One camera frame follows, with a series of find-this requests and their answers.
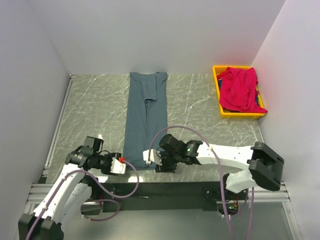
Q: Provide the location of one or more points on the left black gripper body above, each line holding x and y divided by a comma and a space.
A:
104, 162

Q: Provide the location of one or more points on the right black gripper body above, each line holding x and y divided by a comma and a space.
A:
169, 162

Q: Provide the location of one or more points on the blue-grey t-shirt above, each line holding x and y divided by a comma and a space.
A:
146, 115

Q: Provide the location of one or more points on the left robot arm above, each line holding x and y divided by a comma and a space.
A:
72, 188

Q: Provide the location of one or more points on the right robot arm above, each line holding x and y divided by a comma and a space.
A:
259, 165

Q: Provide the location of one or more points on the black base beam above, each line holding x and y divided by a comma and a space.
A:
168, 196

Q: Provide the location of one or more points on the yellow plastic bin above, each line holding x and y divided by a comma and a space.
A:
224, 113

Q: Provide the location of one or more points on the red t-shirt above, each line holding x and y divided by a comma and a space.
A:
238, 91

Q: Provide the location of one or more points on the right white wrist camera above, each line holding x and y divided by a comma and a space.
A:
152, 156

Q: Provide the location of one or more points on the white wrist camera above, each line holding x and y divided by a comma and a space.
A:
152, 156
118, 166

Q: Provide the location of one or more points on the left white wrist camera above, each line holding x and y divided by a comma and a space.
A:
118, 166

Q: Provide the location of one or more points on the aluminium rail frame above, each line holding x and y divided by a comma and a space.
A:
96, 105

